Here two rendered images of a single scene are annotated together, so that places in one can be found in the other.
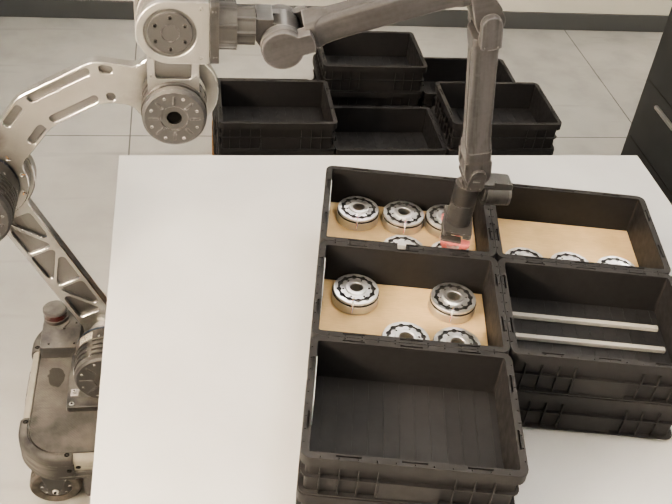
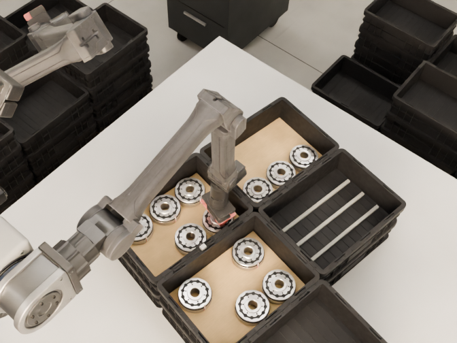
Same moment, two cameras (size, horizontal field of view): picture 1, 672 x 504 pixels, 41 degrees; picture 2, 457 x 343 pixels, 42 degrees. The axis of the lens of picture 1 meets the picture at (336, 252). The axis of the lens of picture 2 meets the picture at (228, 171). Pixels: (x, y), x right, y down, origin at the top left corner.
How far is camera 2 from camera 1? 1.05 m
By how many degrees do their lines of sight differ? 32
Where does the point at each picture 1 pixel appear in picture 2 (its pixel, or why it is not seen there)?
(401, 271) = (207, 258)
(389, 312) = (221, 289)
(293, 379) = not seen: outside the picture
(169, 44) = (46, 314)
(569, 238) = (258, 148)
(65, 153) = not seen: outside the picture
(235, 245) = not seen: hidden behind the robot
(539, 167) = (178, 86)
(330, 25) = (143, 205)
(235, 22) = (85, 261)
